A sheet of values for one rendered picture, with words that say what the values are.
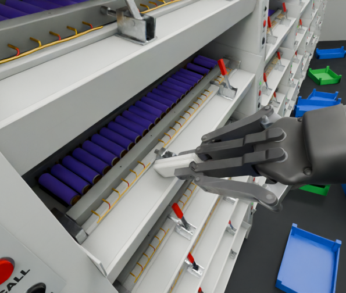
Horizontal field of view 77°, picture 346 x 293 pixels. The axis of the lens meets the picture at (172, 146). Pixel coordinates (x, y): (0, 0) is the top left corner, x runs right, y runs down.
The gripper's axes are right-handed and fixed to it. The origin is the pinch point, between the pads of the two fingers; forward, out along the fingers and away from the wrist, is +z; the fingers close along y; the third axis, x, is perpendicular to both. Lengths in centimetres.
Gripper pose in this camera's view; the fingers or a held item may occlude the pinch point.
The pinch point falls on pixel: (178, 165)
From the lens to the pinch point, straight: 32.1
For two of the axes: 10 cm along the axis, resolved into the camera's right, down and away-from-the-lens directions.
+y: 2.1, -8.3, 5.2
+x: -5.6, -5.3, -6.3
